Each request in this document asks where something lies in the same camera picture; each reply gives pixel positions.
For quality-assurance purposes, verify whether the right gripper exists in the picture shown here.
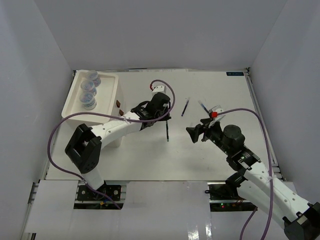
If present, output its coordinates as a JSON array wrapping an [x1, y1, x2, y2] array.
[[186, 118, 232, 156]]

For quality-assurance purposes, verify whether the black pen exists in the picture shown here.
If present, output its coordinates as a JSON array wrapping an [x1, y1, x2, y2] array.
[[165, 120, 170, 142]]

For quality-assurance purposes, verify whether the clear jar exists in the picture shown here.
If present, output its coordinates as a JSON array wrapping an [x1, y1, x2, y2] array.
[[79, 92, 97, 110], [86, 70, 101, 87], [80, 79, 97, 96]]

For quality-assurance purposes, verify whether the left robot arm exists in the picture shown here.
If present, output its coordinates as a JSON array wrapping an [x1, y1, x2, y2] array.
[[65, 92, 171, 200]]

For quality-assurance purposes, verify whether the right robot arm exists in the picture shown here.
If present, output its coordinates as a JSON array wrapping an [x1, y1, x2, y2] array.
[[186, 118, 320, 240]]

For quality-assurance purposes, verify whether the blue pen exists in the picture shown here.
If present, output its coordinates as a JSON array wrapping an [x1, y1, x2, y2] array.
[[198, 100, 210, 115]]

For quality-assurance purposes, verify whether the purple pen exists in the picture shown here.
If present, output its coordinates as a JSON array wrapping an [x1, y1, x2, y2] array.
[[180, 97, 191, 117]]

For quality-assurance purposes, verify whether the white three-drawer storage box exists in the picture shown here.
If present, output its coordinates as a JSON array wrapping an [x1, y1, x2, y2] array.
[[60, 70, 127, 140]]

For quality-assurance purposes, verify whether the blue table label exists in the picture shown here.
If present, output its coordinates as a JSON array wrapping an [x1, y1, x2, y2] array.
[[226, 71, 244, 77]]

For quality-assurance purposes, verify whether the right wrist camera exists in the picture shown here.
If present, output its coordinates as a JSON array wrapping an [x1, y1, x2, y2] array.
[[209, 105, 225, 127]]

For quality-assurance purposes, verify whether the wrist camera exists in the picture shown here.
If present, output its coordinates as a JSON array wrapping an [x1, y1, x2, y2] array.
[[151, 85, 167, 96], [209, 105, 225, 127]]

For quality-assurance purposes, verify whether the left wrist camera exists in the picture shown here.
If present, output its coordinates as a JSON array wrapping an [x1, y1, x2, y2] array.
[[151, 85, 167, 96]]

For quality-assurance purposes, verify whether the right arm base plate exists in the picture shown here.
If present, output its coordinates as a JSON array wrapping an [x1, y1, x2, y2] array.
[[204, 182, 256, 213]]

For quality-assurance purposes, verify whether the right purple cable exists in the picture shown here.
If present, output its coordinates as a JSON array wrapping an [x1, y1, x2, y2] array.
[[217, 107, 274, 240]]

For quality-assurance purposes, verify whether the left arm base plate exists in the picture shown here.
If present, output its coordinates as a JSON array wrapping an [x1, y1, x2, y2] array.
[[73, 184, 127, 210]]

